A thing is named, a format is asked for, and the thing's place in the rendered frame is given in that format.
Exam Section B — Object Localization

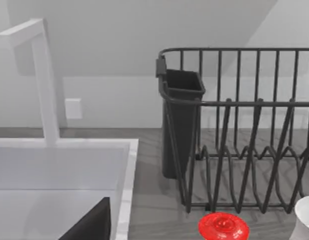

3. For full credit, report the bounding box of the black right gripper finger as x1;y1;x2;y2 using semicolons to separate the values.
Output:
58;196;112;240

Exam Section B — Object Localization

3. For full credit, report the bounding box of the white sink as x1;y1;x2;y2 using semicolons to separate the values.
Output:
0;138;140;240

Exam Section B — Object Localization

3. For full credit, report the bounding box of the red bottle cap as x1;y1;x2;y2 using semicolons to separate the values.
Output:
197;211;250;240

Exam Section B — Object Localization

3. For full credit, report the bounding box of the tall white tap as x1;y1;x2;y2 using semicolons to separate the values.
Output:
0;17;62;148

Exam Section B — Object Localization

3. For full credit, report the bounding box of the black cutlery holder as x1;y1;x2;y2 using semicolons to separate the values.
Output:
161;69;206;179

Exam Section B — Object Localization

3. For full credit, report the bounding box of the white cup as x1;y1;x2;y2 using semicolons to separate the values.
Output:
288;195;309;240

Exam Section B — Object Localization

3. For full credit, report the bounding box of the white wall socket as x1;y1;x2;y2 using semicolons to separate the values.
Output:
64;98;83;120

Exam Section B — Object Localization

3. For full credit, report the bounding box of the black wire dish rack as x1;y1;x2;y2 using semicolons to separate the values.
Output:
156;47;309;215

